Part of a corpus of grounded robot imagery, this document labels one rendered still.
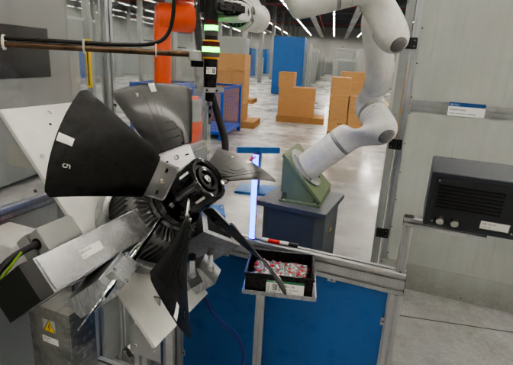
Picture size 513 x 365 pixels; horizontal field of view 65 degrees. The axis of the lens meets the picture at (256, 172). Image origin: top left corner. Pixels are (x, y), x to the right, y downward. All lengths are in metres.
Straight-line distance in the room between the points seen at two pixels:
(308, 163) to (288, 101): 8.72
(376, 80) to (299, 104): 8.85
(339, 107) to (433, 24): 6.00
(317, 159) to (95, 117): 1.03
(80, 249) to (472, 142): 2.36
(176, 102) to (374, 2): 0.66
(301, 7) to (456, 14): 1.60
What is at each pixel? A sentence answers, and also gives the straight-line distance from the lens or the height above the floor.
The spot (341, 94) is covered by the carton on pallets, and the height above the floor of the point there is 0.90.
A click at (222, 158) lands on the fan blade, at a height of 1.20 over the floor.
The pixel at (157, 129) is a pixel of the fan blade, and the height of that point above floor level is 1.32.
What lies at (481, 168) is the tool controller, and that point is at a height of 1.24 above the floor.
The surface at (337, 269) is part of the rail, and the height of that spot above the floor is 0.82.
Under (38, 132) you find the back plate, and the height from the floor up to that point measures 1.30.
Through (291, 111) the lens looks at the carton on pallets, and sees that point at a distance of 10.37.
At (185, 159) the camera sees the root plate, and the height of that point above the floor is 1.25.
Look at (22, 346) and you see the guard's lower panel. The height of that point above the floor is 0.46.
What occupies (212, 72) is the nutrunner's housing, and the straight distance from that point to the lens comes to 1.05.
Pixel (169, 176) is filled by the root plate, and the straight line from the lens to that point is 0.99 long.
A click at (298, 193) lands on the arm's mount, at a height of 0.98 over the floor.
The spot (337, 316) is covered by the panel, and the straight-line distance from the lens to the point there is 1.58.
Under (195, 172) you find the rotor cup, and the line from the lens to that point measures 0.99.
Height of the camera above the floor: 1.51
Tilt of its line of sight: 16 degrees down
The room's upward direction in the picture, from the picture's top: 3 degrees clockwise
